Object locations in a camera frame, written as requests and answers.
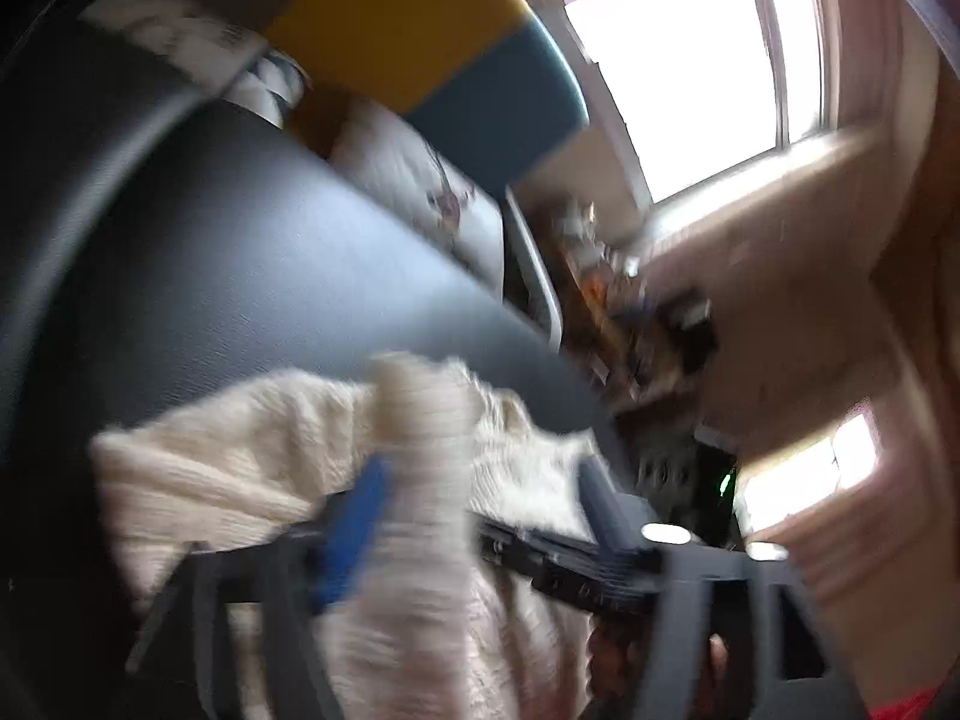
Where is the large bright window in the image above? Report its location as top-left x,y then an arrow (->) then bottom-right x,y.
562,0 -> 841,203

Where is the deer print cushion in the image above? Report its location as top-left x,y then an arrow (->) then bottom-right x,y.
330,101 -> 507,293

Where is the small bright window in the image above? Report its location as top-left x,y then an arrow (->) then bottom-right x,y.
739,409 -> 878,533

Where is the person's right hand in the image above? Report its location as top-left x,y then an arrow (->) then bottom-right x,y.
585,615 -> 661,720

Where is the black leather sofa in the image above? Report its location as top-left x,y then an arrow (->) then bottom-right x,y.
0,0 -> 623,720

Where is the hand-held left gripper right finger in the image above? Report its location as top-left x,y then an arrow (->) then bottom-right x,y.
574,457 -> 871,720

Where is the white blue patterned cloth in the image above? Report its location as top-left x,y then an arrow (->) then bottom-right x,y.
79,0 -> 312,128

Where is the white knit sweater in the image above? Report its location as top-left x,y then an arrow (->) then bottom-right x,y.
90,351 -> 623,720

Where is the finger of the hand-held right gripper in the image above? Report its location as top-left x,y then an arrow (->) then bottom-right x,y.
472,514 -> 665,620

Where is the cluttered wooden side table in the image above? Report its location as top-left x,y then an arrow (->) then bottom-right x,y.
555,195 -> 721,406

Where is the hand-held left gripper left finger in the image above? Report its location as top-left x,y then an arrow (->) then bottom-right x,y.
124,457 -> 395,720

